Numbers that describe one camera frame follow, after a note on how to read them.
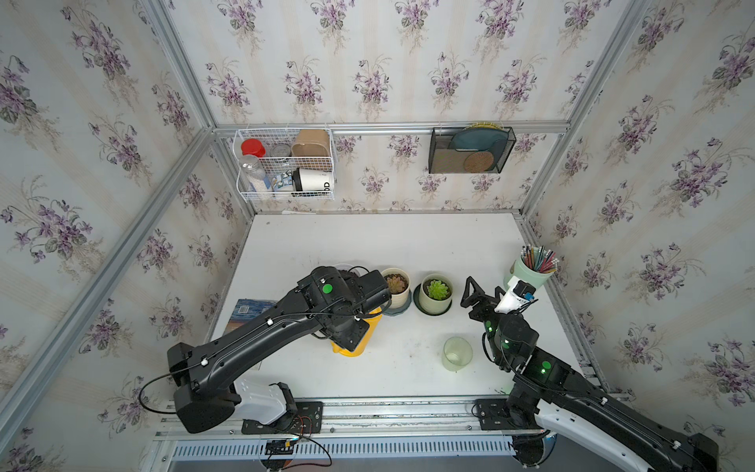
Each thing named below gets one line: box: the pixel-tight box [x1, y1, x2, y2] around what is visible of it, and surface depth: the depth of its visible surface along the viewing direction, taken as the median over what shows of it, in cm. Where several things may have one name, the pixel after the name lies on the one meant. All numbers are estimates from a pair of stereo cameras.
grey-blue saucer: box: [380, 288, 412, 317], surface depth 93 cm
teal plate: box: [448, 126, 509, 152], surface depth 92 cm
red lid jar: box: [240, 137, 267, 158], surface depth 92 cm
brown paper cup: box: [290, 128, 330, 158], surface depth 92 cm
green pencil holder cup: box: [503, 253, 556, 289], surface depth 88 cm
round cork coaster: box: [463, 151, 495, 174], surface depth 98 cm
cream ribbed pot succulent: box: [381, 267, 411, 310], surface depth 92 cm
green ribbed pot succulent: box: [418, 273, 455, 315], surface depth 90 cm
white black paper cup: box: [290, 167, 333, 192], surface depth 95 cm
